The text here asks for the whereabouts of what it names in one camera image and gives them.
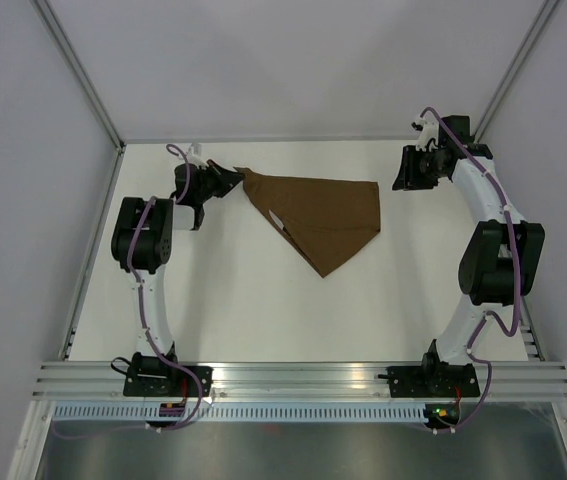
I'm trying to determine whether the white slotted cable duct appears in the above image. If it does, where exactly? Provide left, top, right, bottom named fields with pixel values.
left=54, top=402, right=426, bottom=423

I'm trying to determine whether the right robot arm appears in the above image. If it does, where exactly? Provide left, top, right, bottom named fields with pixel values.
left=384, top=115, right=545, bottom=399

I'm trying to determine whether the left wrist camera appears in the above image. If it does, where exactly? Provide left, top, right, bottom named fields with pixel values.
left=186, top=142, right=204, bottom=165

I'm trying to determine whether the aluminium frame post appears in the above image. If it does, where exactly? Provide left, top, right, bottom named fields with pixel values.
left=474, top=0, right=562, bottom=141
left=30, top=0, right=125, bottom=151

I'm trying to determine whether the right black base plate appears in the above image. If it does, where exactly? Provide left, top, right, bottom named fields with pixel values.
left=378, top=363, right=481, bottom=399

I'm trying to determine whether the right aluminium frame post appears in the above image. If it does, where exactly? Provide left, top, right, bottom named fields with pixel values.
left=474, top=0, right=562, bottom=141

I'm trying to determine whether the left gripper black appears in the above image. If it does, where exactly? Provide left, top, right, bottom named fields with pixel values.
left=196, top=160, right=246, bottom=204

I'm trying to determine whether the left aluminium frame post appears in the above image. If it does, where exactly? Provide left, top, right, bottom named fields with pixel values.
left=30, top=0, right=125, bottom=151

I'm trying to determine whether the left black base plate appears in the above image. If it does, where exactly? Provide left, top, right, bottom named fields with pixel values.
left=123, top=364, right=212, bottom=398

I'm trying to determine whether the knife with teal handle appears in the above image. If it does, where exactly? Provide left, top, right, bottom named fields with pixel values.
left=269, top=211, right=287, bottom=233

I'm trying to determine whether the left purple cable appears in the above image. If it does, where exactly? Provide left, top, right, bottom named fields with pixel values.
left=52, top=143, right=214, bottom=441

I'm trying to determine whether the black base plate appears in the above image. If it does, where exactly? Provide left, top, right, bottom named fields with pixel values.
left=378, top=363, right=481, bottom=399
left=123, top=364, right=212, bottom=398

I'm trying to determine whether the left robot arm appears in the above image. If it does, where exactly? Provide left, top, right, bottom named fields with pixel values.
left=110, top=160, right=244, bottom=399

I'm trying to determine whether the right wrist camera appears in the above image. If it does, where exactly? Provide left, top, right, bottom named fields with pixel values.
left=411, top=117, right=439, bottom=151

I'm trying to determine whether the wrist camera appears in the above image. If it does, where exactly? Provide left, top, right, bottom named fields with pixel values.
left=411, top=117, right=439, bottom=151
left=186, top=142, right=204, bottom=165

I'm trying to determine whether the brown cloth napkin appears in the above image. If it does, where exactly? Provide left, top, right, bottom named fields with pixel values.
left=237, top=167, right=381, bottom=278

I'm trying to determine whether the aluminium front rail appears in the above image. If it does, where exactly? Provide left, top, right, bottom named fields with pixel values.
left=31, top=361, right=567, bottom=403

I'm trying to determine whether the right side aluminium rail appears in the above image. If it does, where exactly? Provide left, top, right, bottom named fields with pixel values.
left=466, top=144, right=547, bottom=362

